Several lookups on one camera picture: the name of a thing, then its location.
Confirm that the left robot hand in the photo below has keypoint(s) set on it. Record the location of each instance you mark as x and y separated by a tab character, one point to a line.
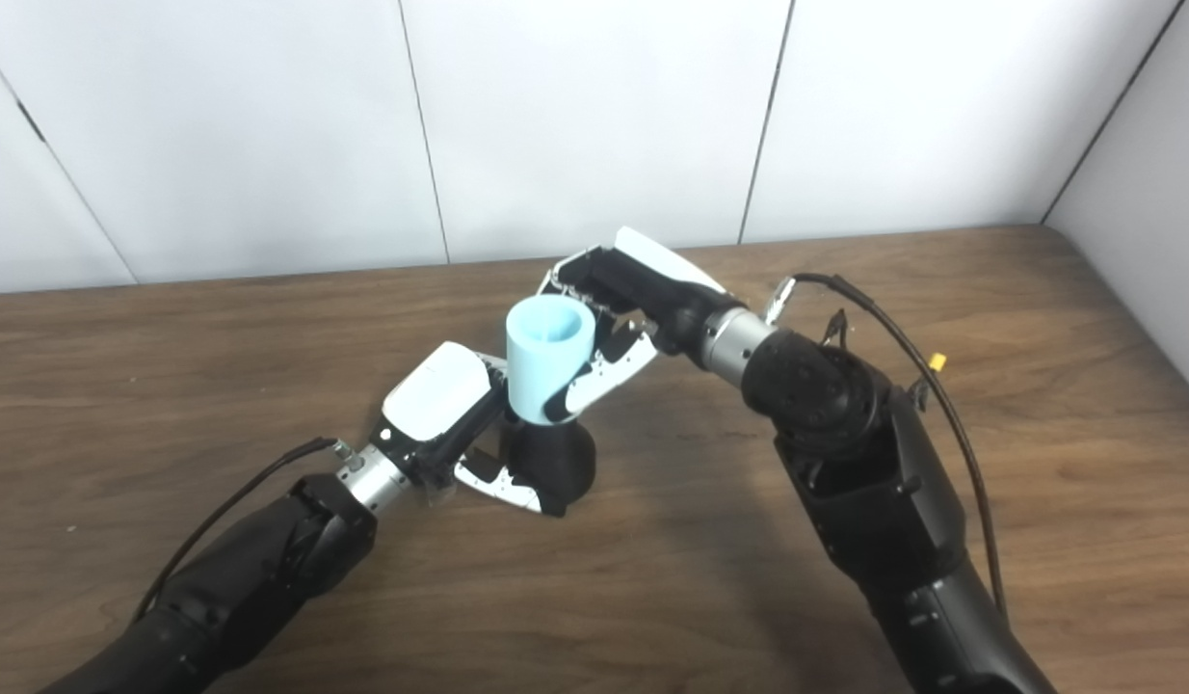
435	390

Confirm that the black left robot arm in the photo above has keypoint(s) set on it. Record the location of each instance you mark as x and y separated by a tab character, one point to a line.
248	569

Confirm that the black nozzle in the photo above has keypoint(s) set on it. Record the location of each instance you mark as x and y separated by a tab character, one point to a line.
561	463

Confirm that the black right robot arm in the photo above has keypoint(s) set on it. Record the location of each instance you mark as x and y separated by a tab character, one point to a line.
864	453

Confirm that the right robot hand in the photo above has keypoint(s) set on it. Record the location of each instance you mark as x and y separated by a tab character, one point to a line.
662	289

